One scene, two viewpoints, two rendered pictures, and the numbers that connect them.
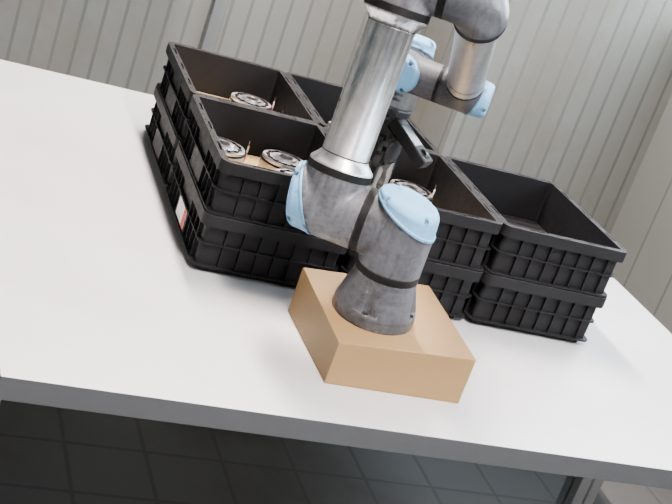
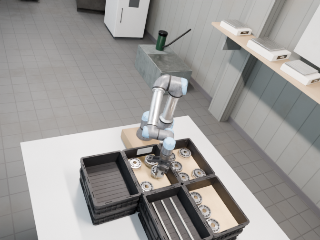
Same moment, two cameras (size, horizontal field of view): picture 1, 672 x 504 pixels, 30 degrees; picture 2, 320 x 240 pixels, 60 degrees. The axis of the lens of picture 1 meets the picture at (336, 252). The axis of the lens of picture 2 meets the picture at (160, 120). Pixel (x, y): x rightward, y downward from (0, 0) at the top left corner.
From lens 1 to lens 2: 393 cm
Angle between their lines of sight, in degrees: 121
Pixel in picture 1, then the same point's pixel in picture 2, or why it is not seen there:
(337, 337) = not seen: hidden behind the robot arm
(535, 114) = not seen: outside the picture
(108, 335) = (182, 129)
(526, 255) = (110, 158)
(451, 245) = (132, 155)
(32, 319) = (193, 128)
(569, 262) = (96, 160)
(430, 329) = (132, 134)
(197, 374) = not seen: hidden behind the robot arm
